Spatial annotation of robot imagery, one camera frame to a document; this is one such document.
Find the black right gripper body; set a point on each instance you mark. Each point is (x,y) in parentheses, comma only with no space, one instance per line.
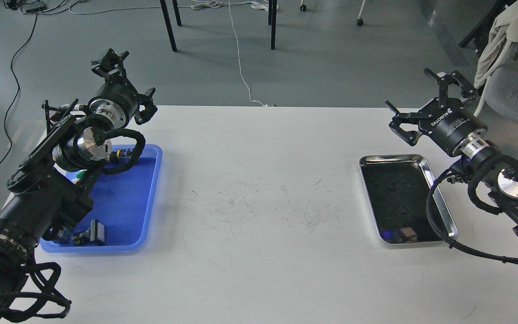
(449,126)

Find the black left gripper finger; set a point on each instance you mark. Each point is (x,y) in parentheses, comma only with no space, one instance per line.
(142,116)
(110,67)

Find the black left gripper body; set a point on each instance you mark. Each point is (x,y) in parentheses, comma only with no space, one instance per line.
(117,102)

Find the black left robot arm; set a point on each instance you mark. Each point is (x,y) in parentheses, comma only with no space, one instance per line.
(51,188)

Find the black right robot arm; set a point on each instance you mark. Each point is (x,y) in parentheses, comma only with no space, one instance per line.
(491,177)

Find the red emergency push button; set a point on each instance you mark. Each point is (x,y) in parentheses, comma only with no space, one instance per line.
(121,155)

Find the stainless steel tray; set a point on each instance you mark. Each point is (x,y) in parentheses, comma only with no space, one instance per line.
(414,178)

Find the black table leg left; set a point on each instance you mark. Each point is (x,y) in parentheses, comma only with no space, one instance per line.
(167,20)

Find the black table leg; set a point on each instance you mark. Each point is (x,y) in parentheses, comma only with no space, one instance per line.
(167,20)
(272,17)

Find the green push button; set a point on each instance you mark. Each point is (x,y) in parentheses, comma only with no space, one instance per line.
(77,176)

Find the blue plastic tray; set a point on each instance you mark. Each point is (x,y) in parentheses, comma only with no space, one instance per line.
(123,204)

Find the white cloth on chair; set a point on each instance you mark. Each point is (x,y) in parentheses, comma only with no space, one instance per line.
(503,34)

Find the black power strip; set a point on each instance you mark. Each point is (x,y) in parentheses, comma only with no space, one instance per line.
(35,6)

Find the black table leg right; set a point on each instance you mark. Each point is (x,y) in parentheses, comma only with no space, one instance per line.
(272,17)

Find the black rectangular switch part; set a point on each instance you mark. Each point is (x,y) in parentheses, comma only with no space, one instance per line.
(95,234)

